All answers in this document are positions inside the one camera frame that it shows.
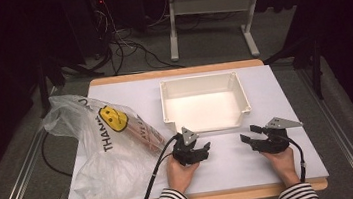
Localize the white metal desk frame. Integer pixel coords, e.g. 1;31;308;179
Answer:
163;0;268;68

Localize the tangle of floor cables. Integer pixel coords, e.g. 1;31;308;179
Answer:
87;0;186;79

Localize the black floor cable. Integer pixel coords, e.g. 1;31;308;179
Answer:
38;129;75;181

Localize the person's right hand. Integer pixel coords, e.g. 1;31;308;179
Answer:
260;145;302;192

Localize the person's left hand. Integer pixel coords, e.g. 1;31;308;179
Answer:
164;151;204;196

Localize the black metal stand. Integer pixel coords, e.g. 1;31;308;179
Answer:
32;53;71;120
260;34;329;107

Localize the clear plastic bag yellow smiley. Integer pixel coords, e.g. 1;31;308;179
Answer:
38;83;174;199

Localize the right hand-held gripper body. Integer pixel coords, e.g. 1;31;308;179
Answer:
249;113;307;157

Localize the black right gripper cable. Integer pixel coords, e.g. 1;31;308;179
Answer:
282;131;309;185

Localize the white plastic bin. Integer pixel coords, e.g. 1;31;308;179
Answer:
157;69;254;138

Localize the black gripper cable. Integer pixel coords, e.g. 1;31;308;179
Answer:
282;131;309;185
122;132;190;199

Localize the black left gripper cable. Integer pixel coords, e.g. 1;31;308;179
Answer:
122;132;190;199

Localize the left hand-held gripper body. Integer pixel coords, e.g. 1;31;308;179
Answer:
169;124;207;168

